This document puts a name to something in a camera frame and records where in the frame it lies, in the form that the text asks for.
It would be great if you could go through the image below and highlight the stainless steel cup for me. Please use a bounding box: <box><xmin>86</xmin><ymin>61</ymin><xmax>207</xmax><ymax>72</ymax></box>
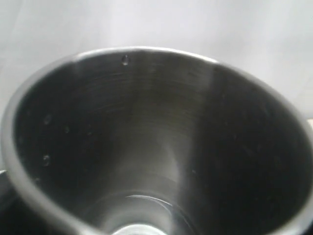
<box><xmin>0</xmin><ymin>47</ymin><xmax>313</xmax><ymax>235</ymax></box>

